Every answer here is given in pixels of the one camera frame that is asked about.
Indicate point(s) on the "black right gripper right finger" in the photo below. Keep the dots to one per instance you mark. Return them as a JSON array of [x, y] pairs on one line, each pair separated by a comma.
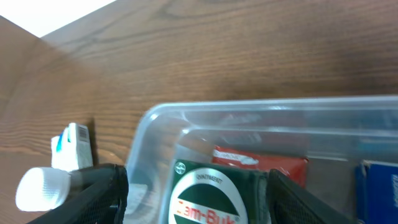
[[289, 203]]

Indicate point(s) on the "green Zam-Buk ointment box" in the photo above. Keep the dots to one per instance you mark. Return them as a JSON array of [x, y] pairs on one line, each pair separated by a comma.
[[209, 193]]

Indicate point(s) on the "white Panadol box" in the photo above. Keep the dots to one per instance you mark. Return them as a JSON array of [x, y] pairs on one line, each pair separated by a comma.
[[71, 149]]

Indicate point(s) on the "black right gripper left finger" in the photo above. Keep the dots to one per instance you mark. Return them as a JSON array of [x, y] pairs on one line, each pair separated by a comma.
[[95, 195]]

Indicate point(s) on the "clear plastic container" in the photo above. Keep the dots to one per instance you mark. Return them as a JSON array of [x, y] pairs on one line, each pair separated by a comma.
[[335, 134]]

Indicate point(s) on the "red medicine box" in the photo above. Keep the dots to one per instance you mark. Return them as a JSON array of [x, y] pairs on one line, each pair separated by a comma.
[[293, 167]]

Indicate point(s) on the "dark brown medicine bottle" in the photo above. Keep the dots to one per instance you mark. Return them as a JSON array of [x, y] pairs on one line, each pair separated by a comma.
[[45, 188]]

